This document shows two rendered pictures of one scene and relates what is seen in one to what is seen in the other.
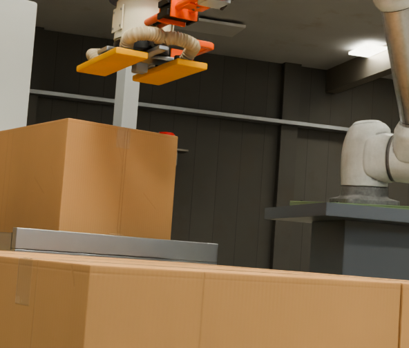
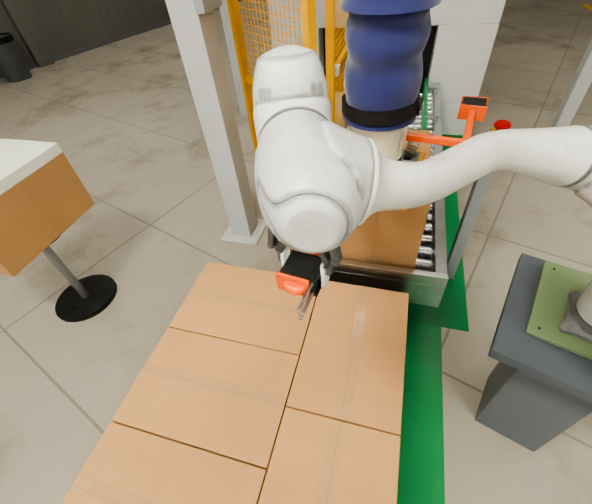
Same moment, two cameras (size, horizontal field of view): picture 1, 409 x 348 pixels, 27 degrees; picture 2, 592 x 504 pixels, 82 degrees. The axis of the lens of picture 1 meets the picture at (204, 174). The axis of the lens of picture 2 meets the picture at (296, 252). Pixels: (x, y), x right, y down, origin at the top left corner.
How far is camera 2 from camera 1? 2.20 m
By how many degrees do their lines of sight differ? 71
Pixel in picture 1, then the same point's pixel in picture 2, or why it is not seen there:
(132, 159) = (383, 217)
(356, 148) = not seen: outside the picture
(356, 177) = (585, 313)
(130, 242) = (370, 270)
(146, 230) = (394, 255)
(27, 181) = not seen: hidden behind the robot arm
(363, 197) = (582, 331)
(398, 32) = not seen: outside the picture
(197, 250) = (427, 280)
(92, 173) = not seen: hidden behind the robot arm
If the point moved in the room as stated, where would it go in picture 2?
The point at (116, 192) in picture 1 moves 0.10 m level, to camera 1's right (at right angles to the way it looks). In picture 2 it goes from (370, 234) to (388, 246)
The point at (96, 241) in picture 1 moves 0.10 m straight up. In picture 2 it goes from (345, 267) to (345, 252)
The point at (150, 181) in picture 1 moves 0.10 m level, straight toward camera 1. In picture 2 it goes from (399, 230) to (385, 242)
